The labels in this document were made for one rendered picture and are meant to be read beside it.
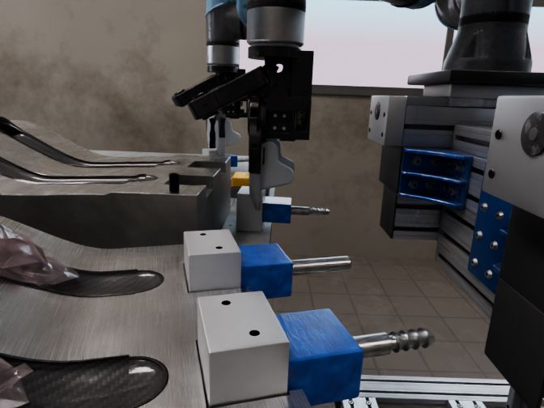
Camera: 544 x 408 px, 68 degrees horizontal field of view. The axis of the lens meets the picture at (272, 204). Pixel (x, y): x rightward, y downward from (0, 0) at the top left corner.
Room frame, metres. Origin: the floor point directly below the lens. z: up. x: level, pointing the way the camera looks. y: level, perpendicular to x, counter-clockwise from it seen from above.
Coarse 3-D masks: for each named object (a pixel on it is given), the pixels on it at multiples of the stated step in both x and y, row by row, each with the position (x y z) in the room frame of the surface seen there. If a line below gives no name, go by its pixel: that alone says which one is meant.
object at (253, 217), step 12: (240, 192) 0.55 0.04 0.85; (264, 192) 0.57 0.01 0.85; (240, 204) 0.54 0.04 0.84; (252, 204) 0.54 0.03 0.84; (264, 204) 0.54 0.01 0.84; (276, 204) 0.54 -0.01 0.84; (288, 204) 0.54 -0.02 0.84; (240, 216) 0.54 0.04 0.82; (252, 216) 0.54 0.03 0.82; (264, 216) 0.54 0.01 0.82; (276, 216) 0.54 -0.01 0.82; (288, 216) 0.54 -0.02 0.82; (240, 228) 0.54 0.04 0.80; (252, 228) 0.54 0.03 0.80
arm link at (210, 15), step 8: (208, 0) 0.97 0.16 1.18; (216, 0) 0.96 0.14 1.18; (224, 0) 0.96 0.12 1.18; (232, 0) 0.97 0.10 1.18; (208, 8) 0.97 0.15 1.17; (216, 8) 0.96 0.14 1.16; (224, 8) 0.96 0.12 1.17; (232, 8) 0.96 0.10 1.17; (208, 16) 0.97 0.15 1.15; (216, 16) 0.96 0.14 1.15; (224, 16) 0.96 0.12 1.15; (232, 16) 0.95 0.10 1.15; (208, 24) 0.97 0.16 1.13; (216, 24) 0.96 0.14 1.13; (224, 24) 0.96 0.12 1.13; (232, 24) 0.96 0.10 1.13; (208, 32) 0.97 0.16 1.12; (216, 32) 0.96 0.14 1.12; (224, 32) 0.96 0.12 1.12; (232, 32) 0.96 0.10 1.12; (208, 40) 0.97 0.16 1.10; (216, 40) 0.96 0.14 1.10; (224, 40) 0.96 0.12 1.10; (232, 40) 0.97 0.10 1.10
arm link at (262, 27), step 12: (252, 12) 0.54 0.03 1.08; (264, 12) 0.53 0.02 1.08; (276, 12) 0.53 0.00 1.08; (288, 12) 0.53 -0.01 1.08; (300, 12) 0.54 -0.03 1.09; (252, 24) 0.54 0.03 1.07; (264, 24) 0.53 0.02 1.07; (276, 24) 0.53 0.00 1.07; (288, 24) 0.53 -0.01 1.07; (300, 24) 0.54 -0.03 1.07; (252, 36) 0.54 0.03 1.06; (264, 36) 0.53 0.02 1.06; (276, 36) 0.53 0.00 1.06; (288, 36) 0.53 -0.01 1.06; (300, 36) 0.55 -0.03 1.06
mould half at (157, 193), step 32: (32, 128) 0.62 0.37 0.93; (32, 160) 0.51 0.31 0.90; (96, 160) 0.60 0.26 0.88; (128, 160) 0.60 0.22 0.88; (160, 160) 0.60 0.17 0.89; (192, 160) 0.59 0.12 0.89; (224, 160) 0.60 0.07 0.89; (0, 192) 0.39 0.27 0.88; (32, 192) 0.40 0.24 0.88; (64, 192) 0.39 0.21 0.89; (96, 192) 0.39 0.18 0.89; (128, 192) 0.39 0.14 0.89; (160, 192) 0.39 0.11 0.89; (192, 192) 0.39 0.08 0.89; (224, 192) 0.57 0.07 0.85; (32, 224) 0.39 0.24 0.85; (64, 224) 0.39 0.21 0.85; (96, 224) 0.39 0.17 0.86; (128, 224) 0.38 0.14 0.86; (160, 224) 0.38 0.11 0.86; (192, 224) 0.38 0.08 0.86
